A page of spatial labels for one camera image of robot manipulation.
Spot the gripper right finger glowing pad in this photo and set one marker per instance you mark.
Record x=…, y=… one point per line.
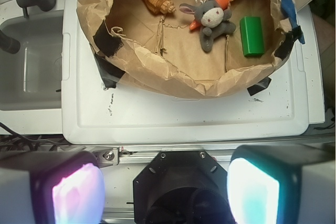
x=292, y=183

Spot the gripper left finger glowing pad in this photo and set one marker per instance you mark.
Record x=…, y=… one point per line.
x=51, y=187

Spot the orange spiral sea shell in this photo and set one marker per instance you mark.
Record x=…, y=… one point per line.
x=160, y=6

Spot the black tape piece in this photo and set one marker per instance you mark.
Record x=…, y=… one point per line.
x=260, y=86
x=109, y=73
x=285, y=48
x=107, y=43

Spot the grey sink basin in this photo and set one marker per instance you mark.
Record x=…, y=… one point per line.
x=31, y=78

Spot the green rectangular block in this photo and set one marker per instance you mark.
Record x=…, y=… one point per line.
x=252, y=36

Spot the grey plush donkey toy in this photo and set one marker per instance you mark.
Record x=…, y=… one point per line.
x=213, y=19

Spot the crumpled brown paper bag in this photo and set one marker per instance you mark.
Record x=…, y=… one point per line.
x=162, y=55

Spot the blue painter tape strip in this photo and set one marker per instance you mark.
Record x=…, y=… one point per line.
x=289, y=11

